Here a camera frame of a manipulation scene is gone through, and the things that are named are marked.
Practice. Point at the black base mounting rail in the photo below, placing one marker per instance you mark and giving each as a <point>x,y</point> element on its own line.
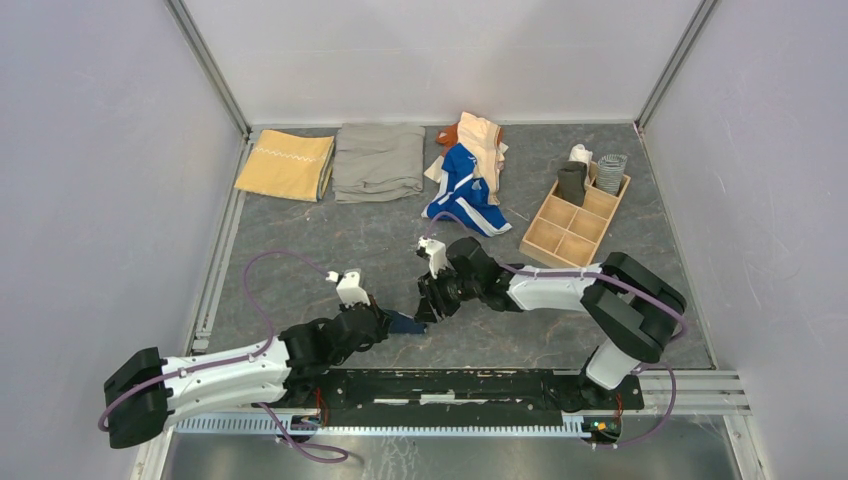
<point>458,397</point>

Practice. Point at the folded yellow cloth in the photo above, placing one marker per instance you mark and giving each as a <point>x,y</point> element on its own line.
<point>287,166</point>

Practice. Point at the folded grey cloth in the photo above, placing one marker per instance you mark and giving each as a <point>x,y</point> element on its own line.
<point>377,162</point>

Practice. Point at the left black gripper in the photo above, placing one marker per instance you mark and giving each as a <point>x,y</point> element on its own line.
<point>384,320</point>

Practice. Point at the rolled grey striped cloth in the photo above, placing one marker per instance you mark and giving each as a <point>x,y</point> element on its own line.
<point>610,173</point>

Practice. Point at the right corner aluminium post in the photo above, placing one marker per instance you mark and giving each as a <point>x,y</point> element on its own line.
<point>698,21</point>

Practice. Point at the olive boxer briefs beige waistband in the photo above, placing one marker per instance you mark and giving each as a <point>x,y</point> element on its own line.
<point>572,182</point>

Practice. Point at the royal blue white-striped underwear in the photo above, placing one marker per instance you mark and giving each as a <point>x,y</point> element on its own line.
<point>464,194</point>

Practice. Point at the rolled white cloth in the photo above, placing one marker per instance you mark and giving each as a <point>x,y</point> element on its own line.
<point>580,159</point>

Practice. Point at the corner aluminium post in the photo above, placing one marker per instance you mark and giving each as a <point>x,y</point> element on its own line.
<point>190,30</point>
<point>698,21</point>

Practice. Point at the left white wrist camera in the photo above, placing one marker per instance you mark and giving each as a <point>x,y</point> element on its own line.
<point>349,287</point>

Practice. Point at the peach orange underwear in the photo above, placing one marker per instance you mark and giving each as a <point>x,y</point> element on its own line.
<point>483,139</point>

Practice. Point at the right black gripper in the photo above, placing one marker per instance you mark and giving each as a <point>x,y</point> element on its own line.
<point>430,291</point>

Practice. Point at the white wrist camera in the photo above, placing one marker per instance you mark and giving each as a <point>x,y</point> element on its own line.
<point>434,252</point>
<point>349,287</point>

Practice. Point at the wooden compartment organizer box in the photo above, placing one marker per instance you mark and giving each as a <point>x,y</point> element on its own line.
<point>563,234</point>

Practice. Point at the left corner aluminium post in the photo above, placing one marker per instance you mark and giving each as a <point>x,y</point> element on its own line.
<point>190,30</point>

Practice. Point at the navy blue white-trimmed underwear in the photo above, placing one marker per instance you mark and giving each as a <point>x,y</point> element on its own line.
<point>401,323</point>

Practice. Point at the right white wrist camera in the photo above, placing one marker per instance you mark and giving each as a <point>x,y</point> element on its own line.
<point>434,252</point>

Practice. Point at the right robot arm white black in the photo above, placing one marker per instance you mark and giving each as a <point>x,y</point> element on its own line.
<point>639,313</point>

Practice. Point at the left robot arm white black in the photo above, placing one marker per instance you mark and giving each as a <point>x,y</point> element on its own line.
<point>150,393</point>

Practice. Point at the aluminium frame rail front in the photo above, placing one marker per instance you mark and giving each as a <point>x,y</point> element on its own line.
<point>682,393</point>

